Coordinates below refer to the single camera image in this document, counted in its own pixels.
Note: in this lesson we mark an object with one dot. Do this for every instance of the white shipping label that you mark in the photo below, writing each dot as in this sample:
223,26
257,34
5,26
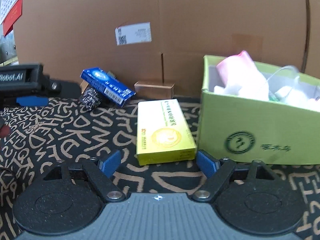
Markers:
133,33

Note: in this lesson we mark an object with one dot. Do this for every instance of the blue box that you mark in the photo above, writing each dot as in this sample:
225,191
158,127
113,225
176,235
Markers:
107,85

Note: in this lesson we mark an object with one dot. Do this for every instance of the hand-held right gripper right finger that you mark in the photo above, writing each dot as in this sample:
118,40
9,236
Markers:
207,163

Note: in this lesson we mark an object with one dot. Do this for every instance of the yellow box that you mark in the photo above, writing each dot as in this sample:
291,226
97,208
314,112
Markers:
162,132

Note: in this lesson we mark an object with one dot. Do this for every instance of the steel wool scrubber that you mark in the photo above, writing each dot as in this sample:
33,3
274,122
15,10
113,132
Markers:
90,98

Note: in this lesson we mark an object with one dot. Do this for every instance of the clear plastic cup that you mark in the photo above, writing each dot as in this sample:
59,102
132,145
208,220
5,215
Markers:
287,72

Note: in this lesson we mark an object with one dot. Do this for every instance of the small brown box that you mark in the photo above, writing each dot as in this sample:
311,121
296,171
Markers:
153,90

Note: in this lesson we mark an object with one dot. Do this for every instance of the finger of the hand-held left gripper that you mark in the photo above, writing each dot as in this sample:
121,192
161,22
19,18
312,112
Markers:
32,101
53,86

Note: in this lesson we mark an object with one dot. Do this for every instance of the pink white packet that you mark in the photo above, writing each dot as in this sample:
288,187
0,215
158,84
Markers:
240,75

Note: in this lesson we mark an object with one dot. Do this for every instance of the red wall calendar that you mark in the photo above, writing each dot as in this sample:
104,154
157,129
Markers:
10,7

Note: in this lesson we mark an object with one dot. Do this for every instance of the black letter-patterned mat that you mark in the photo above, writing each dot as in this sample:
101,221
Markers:
75,135

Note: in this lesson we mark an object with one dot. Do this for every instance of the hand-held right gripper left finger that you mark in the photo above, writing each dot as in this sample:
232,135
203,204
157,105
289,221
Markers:
110,163

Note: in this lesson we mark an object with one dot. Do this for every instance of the green cardboard box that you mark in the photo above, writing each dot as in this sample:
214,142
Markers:
240,127

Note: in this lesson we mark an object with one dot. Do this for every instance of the large brown cardboard box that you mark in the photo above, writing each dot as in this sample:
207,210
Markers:
187,17

